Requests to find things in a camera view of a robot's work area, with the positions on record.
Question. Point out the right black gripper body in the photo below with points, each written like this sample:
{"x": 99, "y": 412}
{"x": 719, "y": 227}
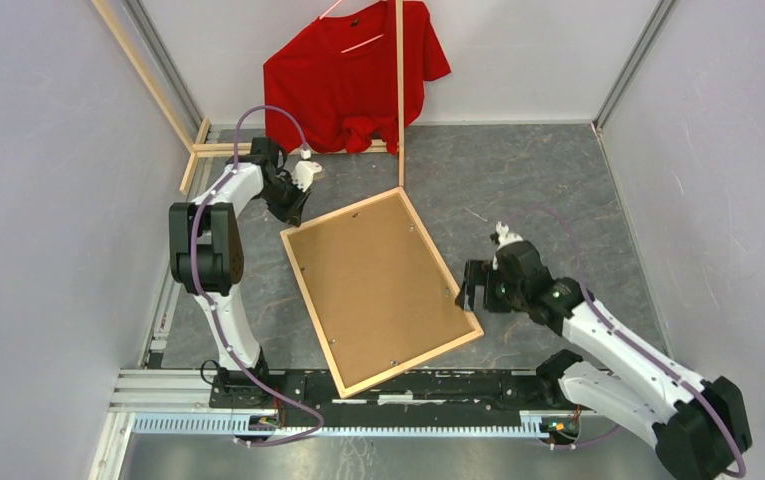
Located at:
{"x": 498, "y": 295}

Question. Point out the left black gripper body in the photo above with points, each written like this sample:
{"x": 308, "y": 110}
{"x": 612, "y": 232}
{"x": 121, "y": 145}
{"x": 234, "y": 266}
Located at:
{"x": 285, "y": 198}

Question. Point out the brown backing board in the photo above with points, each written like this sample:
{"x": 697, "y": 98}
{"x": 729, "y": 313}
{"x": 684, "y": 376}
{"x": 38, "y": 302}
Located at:
{"x": 375, "y": 285}

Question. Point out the light wooden picture frame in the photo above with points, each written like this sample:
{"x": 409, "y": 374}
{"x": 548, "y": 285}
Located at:
{"x": 316, "y": 318}

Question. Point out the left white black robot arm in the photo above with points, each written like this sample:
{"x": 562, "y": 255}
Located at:
{"x": 207, "y": 257}

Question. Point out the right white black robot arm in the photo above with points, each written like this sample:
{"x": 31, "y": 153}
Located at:
{"x": 697, "y": 427}

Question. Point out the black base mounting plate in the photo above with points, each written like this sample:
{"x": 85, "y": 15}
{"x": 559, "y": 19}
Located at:
{"x": 421, "y": 397}

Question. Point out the wooden clothes rack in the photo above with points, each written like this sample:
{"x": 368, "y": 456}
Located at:
{"x": 196, "y": 146}

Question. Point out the red t-shirt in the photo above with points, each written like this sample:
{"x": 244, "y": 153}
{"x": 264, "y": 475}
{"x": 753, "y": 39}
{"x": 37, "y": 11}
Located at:
{"x": 335, "y": 102}

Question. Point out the pink clothes hanger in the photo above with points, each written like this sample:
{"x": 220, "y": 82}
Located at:
{"x": 350, "y": 26}

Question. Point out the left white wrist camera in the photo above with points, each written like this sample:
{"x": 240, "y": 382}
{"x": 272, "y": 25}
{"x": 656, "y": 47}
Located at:
{"x": 306, "y": 170}

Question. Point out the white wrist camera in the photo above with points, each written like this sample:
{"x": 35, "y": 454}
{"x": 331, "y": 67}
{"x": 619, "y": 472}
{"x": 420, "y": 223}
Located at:
{"x": 306, "y": 170}
{"x": 502, "y": 237}

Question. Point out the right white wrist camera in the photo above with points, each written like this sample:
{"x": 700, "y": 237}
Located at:
{"x": 502, "y": 237}

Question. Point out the white slotted cable duct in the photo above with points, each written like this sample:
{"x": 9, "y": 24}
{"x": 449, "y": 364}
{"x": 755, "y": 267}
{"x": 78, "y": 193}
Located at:
{"x": 249, "y": 425}

